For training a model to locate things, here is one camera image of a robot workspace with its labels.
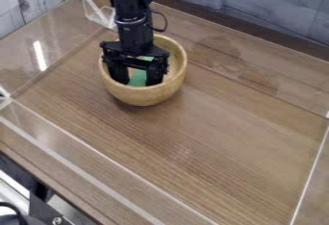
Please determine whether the black metal table mount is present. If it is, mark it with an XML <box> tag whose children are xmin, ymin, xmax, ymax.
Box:
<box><xmin>26</xmin><ymin>193</ymin><xmax>75</xmax><ymax>225</ymax></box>

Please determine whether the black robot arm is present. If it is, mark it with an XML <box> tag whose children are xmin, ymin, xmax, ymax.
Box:
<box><xmin>101</xmin><ymin>0</ymin><xmax>170</xmax><ymax>86</ymax></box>

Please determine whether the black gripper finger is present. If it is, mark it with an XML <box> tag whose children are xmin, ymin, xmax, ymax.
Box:
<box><xmin>107</xmin><ymin>61</ymin><xmax>130</xmax><ymax>85</ymax></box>
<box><xmin>148</xmin><ymin>66</ymin><xmax>165</xmax><ymax>86</ymax></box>

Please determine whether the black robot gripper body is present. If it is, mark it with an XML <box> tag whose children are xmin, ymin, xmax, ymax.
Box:
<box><xmin>101</xmin><ymin>16</ymin><xmax>170</xmax><ymax>74</ymax></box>

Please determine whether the green rectangular block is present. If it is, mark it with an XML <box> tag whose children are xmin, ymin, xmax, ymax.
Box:
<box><xmin>129</xmin><ymin>57</ymin><xmax>154</xmax><ymax>87</ymax></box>

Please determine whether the black cable bottom left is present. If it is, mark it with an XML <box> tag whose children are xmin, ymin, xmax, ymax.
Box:
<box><xmin>0</xmin><ymin>201</ymin><xmax>30</xmax><ymax>225</ymax></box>

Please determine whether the wooden bowl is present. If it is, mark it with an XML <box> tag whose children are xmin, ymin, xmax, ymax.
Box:
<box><xmin>98</xmin><ymin>35</ymin><xmax>188</xmax><ymax>107</ymax></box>

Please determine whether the clear acrylic corner bracket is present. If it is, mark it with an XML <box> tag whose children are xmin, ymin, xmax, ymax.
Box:
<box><xmin>82</xmin><ymin>0</ymin><xmax>117</xmax><ymax>30</ymax></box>

